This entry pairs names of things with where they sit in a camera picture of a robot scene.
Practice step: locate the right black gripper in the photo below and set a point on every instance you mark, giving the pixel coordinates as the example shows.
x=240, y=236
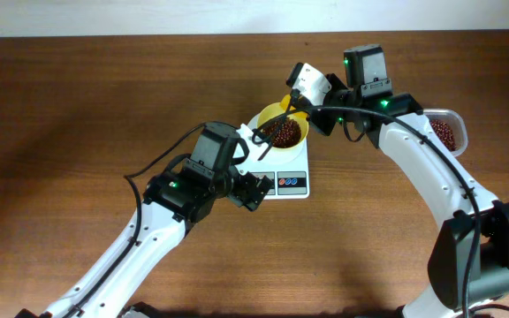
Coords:
x=325, y=125

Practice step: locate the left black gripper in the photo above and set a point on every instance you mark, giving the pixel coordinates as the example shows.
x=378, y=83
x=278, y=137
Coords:
x=249, y=183

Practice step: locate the yellow measuring scoop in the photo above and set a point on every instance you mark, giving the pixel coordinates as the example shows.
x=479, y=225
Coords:
x=285, y=104

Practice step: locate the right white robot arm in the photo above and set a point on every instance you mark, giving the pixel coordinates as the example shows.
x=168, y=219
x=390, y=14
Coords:
x=469, y=265

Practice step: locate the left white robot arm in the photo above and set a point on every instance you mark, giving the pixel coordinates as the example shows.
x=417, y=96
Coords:
x=173, y=202

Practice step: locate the white digital kitchen scale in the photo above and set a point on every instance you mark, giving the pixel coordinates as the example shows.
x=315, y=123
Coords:
x=290, y=171

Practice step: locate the red beans in bowl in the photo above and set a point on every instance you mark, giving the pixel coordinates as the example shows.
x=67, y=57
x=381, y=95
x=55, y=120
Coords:
x=285, y=134

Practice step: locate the yellow plastic bowl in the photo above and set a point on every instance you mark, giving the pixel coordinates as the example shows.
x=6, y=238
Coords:
x=268, y=117

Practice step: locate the red beans in container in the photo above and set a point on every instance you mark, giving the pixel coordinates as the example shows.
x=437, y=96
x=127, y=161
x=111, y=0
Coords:
x=444, y=132

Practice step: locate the clear plastic container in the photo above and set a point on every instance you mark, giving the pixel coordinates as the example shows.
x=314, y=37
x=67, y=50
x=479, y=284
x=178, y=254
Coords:
x=455, y=121

